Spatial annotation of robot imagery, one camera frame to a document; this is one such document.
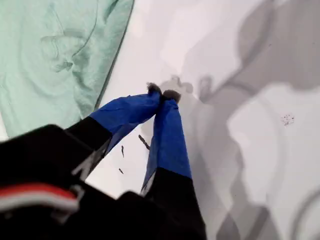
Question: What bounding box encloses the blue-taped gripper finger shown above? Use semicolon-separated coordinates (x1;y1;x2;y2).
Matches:
65;83;163;182
140;90;206;233

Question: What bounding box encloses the pale green T-shirt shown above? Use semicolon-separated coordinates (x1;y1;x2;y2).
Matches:
0;0;136;138

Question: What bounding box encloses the red white gripper wire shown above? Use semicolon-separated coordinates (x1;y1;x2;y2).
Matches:
0;183;82;221

